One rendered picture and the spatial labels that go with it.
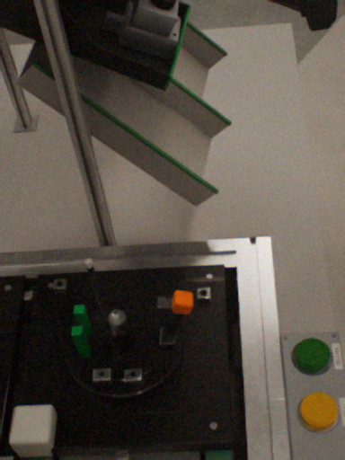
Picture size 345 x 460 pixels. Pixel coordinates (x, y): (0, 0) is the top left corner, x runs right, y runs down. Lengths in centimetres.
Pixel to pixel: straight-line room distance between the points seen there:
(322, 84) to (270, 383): 64
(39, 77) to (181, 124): 24
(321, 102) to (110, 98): 46
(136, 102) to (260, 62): 44
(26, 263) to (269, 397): 37
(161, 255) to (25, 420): 28
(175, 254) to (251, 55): 54
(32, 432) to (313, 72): 82
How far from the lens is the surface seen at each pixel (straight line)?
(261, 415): 92
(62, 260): 108
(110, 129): 99
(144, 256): 106
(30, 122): 141
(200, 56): 124
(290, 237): 119
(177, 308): 87
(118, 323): 90
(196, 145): 112
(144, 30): 93
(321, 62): 147
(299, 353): 95
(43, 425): 92
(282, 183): 126
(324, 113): 137
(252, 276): 103
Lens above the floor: 178
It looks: 50 degrees down
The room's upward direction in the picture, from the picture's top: 9 degrees counter-clockwise
